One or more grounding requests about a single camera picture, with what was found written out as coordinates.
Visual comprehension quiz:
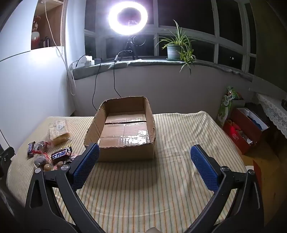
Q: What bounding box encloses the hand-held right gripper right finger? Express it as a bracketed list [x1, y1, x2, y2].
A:
[190, 144, 264, 232]

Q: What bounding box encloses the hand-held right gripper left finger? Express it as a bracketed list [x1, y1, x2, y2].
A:
[25, 143, 101, 232]

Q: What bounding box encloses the small brown chocolate bar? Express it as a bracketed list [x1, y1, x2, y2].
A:
[27, 141, 37, 158]

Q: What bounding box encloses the dark chocolate bar white lettering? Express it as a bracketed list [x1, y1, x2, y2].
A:
[51, 147, 73, 163]

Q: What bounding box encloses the clear packet of dark plums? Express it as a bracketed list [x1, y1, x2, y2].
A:
[34, 141, 52, 155]
[34, 154, 51, 168]

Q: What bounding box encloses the clear-wrapped bread packet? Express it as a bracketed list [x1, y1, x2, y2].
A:
[48, 119, 71, 146]

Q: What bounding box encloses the brown cardboard box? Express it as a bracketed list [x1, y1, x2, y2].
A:
[84, 96, 157, 162]

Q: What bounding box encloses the red cardboard box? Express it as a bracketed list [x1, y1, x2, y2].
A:
[222, 108, 269, 155]

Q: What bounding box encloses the green snack bag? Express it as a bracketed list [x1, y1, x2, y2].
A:
[216, 86, 241, 127]

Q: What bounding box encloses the striped beige blanket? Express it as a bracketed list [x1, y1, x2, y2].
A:
[6, 110, 255, 233]

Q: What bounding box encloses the white wardrobe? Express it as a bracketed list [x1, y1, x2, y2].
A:
[0, 0, 75, 146]

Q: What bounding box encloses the white lace cloth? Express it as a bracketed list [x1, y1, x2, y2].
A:
[256, 92, 287, 137]

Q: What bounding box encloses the white power strip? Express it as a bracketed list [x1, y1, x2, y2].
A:
[77, 56, 94, 67]

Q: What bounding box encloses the grey window sill mat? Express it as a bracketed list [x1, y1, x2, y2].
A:
[72, 58, 254, 82]

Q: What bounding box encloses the potted spider plant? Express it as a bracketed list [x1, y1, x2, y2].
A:
[154, 20, 197, 75]

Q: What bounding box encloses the red and white vase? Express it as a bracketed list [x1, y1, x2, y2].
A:
[31, 16, 42, 50]

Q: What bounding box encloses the black tripod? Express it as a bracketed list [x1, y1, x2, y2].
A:
[118, 34, 146, 61]

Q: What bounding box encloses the wooden shelf niche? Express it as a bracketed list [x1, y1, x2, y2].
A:
[31, 0, 64, 50]

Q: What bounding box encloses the white cable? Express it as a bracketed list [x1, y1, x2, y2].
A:
[41, 0, 77, 96]

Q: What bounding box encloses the black cable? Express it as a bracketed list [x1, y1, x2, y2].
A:
[113, 50, 133, 98]
[92, 63, 102, 111]

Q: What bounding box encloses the white window frame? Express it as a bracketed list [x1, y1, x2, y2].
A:
[84, 0, 257, 74]

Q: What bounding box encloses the ring light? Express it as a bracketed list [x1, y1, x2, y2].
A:
[108, 0, 149, 36]

